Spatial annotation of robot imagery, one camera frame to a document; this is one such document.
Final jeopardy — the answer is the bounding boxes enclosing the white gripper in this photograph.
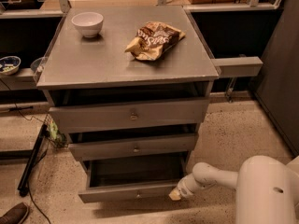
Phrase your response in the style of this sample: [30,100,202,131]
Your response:
[169,174,200,201]

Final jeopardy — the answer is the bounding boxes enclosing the grey drawer cabinet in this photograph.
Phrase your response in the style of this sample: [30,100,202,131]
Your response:
[36,5,221,173]

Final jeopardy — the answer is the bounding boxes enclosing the clear glass bowl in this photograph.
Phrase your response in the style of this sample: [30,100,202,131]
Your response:
[30,57,48,73]

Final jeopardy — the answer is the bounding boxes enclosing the grey side shelf right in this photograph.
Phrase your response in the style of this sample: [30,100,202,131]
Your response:
[211,57,263,78]

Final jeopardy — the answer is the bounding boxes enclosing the grey side shelf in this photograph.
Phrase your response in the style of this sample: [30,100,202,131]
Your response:
[211,57,263,78]
[0,68,36,91]

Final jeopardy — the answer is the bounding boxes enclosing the grey top drawer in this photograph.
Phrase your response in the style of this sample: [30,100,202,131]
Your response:
[50,98,209,133]

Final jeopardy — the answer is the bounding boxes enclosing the grey middle drawer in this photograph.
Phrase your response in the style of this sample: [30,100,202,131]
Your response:
[69,133,198,161]

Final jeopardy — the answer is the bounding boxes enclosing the wire basket green contents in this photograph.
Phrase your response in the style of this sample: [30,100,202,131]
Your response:
[44,114,67,148]

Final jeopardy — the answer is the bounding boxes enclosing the white ceramic bowl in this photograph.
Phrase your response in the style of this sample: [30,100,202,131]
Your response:
[71,12,104,37]

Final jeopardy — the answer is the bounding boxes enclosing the brown chip bag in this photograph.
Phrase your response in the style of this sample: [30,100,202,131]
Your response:
[125,21,185,61]

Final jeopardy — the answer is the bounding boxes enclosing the grey bottom drawer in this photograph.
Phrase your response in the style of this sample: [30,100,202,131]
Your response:
[78,152,188,203]

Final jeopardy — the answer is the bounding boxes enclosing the grey drawer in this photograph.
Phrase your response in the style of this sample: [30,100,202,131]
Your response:
[69,133,198,161]
[78,152,188,203]
[50,98,209,133]

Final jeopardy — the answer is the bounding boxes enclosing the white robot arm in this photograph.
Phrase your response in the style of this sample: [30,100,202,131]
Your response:
[169,156,299,224]

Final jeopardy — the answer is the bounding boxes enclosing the dark shoe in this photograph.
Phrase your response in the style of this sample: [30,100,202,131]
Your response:
[0,203,30,224]

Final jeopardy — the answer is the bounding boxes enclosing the grey side shelf left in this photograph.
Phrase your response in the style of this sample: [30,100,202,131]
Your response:
[0,68,36,91]

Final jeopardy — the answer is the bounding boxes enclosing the black bar on floor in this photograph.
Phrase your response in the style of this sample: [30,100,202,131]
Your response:
[18,124,47,197]

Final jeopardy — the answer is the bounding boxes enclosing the black floor cable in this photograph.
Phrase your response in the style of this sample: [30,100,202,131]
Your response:
[0,77,52,224]

